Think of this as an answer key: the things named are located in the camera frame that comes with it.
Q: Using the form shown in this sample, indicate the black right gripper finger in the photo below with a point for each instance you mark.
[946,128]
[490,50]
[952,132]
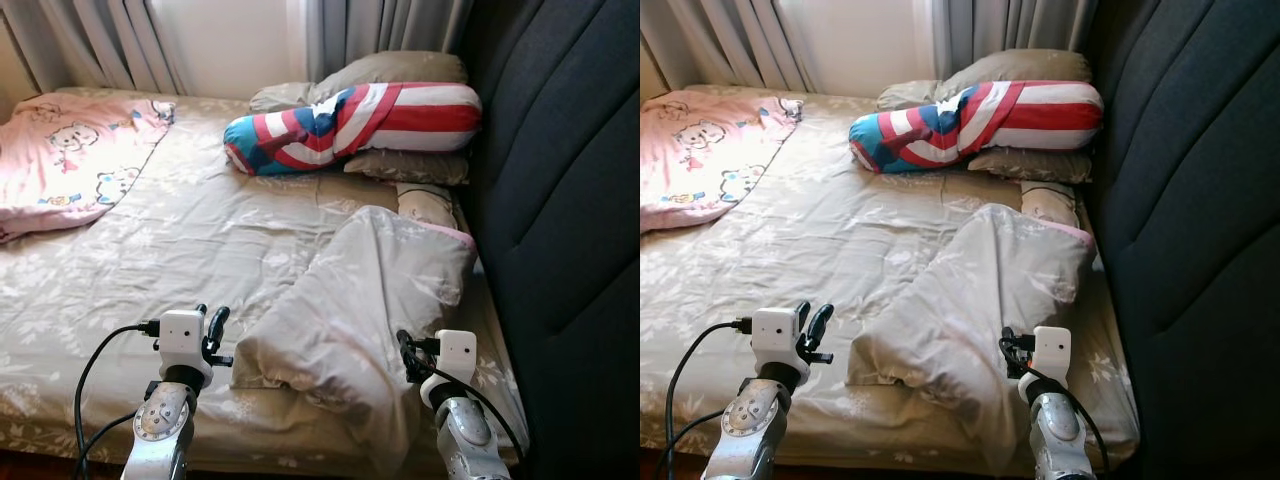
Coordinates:
[406,345]
[1006,342]

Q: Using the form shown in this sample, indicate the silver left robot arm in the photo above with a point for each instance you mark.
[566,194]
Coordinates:
[160,425]
[750,420]

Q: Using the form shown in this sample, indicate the beige floral folded duvet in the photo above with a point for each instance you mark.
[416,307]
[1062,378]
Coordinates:
[350,300]
[970,300]

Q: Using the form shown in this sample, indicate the beige floral bed sheet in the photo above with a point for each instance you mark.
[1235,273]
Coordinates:
[200,250]
[830,250]

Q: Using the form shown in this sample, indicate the small cream cartoon pillow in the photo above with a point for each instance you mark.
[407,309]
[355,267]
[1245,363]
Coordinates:
[1050,203]
[425,205]

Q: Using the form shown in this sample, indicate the pink cartoon print blanket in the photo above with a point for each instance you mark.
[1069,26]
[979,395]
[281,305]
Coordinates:
[700,150]
[70,160]

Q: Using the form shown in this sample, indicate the stars and stripes shield pillow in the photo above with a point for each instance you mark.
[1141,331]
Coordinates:
[350,120]
[980,115]

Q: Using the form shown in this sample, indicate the large beige pillow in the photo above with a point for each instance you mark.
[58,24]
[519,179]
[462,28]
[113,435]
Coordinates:
[1020,65]
[400,68]

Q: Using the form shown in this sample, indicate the grey pleated curtain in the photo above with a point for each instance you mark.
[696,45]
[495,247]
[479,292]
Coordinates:
[380,25]
[740,40]
[100,40]
[1000,25]

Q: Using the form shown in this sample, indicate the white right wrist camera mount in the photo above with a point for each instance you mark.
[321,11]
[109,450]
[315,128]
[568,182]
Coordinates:
[458,352]
[1052,350]

